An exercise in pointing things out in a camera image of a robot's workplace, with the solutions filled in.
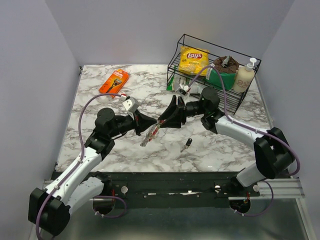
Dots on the black wire shelf rack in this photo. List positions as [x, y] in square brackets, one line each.
[233, 98]

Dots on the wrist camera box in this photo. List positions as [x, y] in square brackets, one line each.
[131, 105]
[183, 90]

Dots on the black key tag with keys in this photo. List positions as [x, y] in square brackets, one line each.
[186, 145]

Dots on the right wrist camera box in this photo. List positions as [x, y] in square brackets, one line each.
[183, 90]

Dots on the green brown coffee bag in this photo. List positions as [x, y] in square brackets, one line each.
[227, 68]

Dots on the orange razor box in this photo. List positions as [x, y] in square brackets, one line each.
[114, 83]

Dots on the steel key organizer red handle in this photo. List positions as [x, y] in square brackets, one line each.
[151, 133]

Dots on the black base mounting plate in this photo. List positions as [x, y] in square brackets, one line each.
[161, 190]

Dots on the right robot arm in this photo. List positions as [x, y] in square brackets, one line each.
[271, 149]

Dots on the green white snack bag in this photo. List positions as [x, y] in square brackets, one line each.
[195, 90]

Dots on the aluminium rail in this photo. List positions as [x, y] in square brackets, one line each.
[283, 188]

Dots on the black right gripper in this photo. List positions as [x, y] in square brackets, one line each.
[179, 116]

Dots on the yellow Lays chips bag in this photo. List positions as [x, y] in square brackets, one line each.
[192, 60]

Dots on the cream lotion pump bottle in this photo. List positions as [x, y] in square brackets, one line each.
[244, 76]

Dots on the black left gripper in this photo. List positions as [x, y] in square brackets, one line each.
[141, 122]

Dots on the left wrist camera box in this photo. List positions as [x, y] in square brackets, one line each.
[131, 105]

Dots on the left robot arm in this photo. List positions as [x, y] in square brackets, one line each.
[51, 208]

